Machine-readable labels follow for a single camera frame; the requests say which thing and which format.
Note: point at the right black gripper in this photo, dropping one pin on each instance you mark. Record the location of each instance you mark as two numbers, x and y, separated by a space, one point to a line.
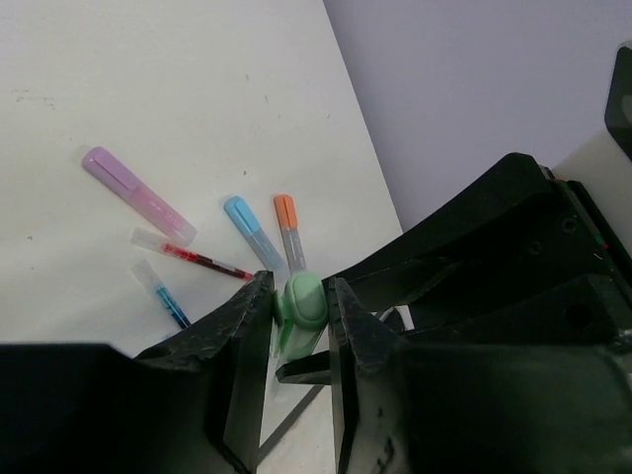
516 228

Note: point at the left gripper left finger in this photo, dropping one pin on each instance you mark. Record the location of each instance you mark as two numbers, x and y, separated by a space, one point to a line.
191 404

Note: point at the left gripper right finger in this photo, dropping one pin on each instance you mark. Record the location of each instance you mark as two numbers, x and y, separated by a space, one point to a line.
406 407

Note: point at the green highlighter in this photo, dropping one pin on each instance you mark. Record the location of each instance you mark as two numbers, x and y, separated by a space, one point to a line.
301 316

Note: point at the teal gel pen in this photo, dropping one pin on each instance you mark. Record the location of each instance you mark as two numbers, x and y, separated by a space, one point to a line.
155 286

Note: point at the red gel pen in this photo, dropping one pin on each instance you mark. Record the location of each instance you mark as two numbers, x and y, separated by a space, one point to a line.
164 246

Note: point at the blue highlighter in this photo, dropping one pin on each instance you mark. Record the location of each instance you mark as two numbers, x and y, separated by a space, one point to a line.
250 228

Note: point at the orange highlighter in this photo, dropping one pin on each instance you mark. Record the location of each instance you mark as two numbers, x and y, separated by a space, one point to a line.
288 226

